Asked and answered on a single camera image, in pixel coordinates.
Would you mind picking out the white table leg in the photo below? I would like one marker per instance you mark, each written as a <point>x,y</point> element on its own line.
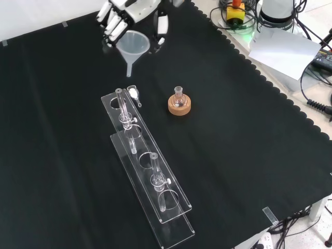
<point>317,208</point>

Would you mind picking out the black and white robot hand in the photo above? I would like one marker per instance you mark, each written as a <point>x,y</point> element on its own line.
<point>140,10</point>

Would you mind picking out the black cloth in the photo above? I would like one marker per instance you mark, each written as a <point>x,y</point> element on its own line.
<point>233,142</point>

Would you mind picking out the clear tape strip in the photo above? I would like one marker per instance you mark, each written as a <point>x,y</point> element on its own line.
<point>65,24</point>
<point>5,43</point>
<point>270,215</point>

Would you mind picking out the clear plastic funnel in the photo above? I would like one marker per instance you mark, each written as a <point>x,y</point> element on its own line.
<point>132,55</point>

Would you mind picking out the black power adapter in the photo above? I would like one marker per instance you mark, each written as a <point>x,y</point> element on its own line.
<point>324,60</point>

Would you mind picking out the yellow stop button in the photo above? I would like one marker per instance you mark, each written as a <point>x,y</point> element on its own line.
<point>235,14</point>

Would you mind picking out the white power strip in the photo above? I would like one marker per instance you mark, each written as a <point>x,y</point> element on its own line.
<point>264,241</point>

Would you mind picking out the black tripod leg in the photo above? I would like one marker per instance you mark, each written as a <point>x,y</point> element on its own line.
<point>327,38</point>

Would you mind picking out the clear acrylic funnel stand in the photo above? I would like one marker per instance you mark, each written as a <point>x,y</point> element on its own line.
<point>145,145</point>

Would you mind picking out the pale board sheet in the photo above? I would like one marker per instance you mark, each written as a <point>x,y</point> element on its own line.
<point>282,50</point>

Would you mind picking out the glass weighing funnel with powder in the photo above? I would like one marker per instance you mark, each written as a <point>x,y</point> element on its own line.
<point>133,92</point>

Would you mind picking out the small glass round-bottom flask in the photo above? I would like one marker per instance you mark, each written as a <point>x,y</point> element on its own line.
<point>179,99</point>

